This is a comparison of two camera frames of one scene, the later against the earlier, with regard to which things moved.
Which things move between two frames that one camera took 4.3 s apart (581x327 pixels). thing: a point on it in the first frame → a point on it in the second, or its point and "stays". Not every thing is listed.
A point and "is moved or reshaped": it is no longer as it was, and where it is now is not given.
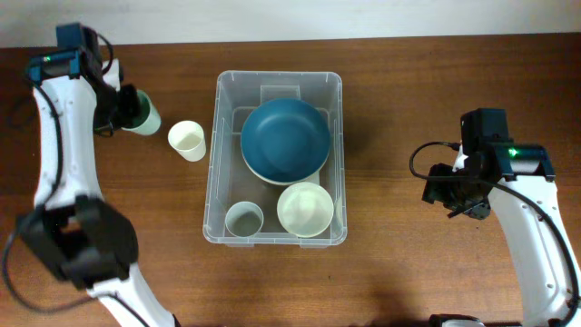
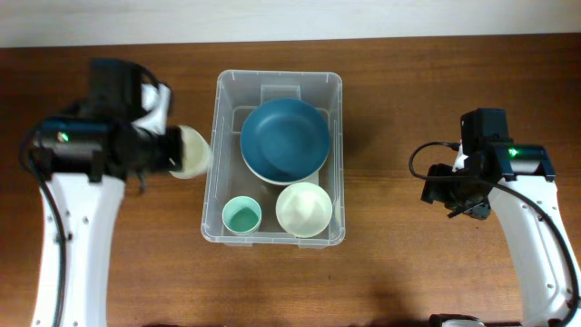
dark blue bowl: (285, 141) stays
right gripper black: (436, 190) stays
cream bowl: (305, 188) → (279, 183)
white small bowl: (306, 209) stays
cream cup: (188, 138) is moved or reshaped
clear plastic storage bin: (232, 182) stays
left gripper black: (132, 94) → (174, 142)
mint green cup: (147, 121) → (241, 215)
